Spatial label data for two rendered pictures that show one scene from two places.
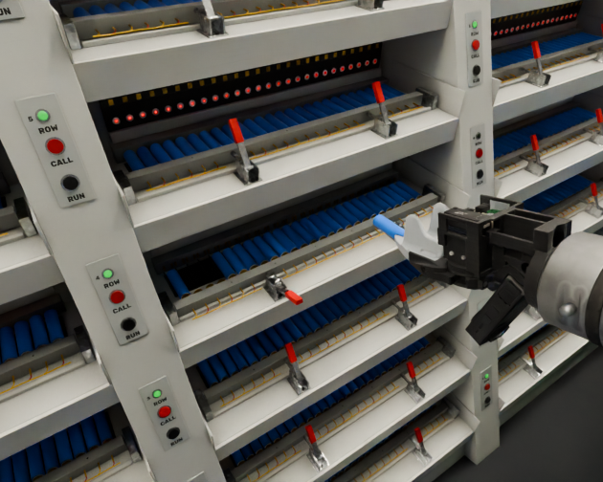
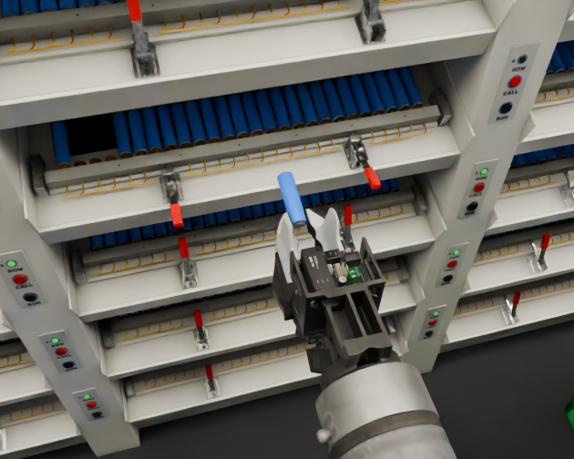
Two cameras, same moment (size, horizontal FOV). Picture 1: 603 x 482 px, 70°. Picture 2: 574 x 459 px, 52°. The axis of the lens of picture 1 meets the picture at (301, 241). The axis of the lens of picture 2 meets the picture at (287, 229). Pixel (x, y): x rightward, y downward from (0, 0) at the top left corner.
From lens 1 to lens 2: 32 cm
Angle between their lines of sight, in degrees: 28
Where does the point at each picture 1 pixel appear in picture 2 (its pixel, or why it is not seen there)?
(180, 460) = (38, 317)
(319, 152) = (259, 43)
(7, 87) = not seen: outside the picture
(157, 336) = (11, 215)
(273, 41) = not seen: outside the picture
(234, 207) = (117, 99)
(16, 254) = not seen: outside the picture
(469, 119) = (516, 34)
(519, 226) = (351, 316)
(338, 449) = (228, 336)
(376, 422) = (281, 323)
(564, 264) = (340, 397)
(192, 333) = (59, 213)
